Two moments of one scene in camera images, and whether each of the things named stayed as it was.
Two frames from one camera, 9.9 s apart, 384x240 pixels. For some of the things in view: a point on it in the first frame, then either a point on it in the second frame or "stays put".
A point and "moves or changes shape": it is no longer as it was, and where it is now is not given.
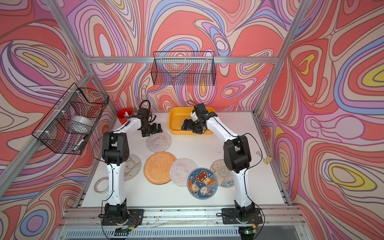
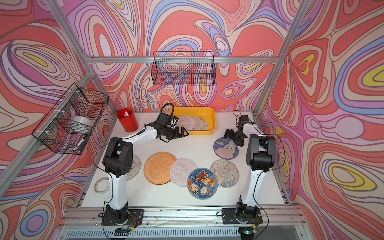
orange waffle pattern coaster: x=157 y=167 stays put
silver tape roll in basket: x=81 y=124 stays put
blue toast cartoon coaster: x=202 y=183 stays put
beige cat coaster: x=132 y=167 stays put
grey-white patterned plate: x=159 y=142 moves or changes shape
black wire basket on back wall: x=184 y=68 stays put
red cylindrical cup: x=120 y=115 stays put
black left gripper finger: x=154 y=130 -> x=183 y=133
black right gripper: x=190 y=122 -> x=231 y=133
